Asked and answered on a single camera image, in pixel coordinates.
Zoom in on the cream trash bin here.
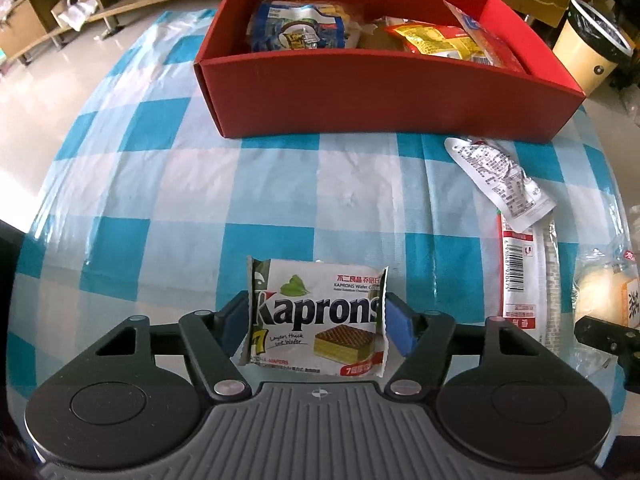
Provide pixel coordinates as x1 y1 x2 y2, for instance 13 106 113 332
552 0 634 96

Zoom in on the red cardboard box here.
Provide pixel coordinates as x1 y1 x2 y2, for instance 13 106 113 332
194 0 585 143

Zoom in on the Kaprons wafer packet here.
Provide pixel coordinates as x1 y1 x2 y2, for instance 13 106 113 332
240 258 388 378

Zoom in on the waffle snack packet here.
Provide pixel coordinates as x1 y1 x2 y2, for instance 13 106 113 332
320 1 407 52

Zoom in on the blue coconut snack packet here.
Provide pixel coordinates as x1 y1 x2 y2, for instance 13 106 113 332
246 0 362 52

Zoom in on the white red barcode packet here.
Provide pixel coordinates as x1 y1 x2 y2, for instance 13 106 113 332
498 216 562 354

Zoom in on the red blue shrimp snack packet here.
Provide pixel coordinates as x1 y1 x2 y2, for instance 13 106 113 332
442 0 526 74

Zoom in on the white sachet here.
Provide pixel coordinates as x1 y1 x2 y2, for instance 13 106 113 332
445 138 556 233

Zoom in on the blue white checkered cloth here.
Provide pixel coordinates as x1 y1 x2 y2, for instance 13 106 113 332
6 8 634 421

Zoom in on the red yellow snack packet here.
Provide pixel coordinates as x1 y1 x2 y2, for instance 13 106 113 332
385 21 491 65

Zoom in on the clear bun packet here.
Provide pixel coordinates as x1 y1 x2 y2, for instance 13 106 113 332
572 249 639 328

